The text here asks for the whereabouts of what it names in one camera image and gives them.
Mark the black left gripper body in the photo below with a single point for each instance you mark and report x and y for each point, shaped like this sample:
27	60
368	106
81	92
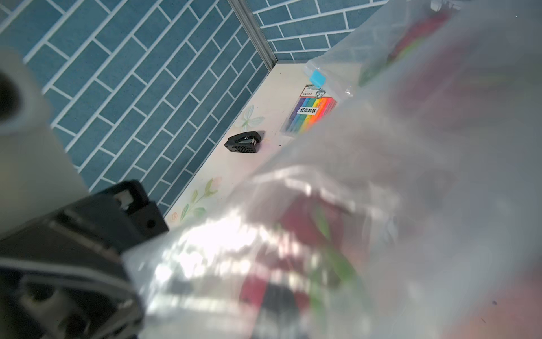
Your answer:
62	275

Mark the pink dragon fruit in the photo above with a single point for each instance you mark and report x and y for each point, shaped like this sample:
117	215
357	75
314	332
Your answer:
308	263

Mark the clear zip-top bag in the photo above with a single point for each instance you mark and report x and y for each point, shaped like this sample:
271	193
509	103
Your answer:
412	210

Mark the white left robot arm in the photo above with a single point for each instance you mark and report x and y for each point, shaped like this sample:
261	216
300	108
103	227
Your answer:
37	176

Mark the back zip bag with dragonfruit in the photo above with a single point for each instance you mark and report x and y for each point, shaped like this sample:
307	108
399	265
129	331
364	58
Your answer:
412	39

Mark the black stapler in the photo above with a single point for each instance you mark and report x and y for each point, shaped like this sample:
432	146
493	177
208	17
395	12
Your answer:
245	142

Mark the left corner aluminium post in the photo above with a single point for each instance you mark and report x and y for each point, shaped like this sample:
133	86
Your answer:
254	32

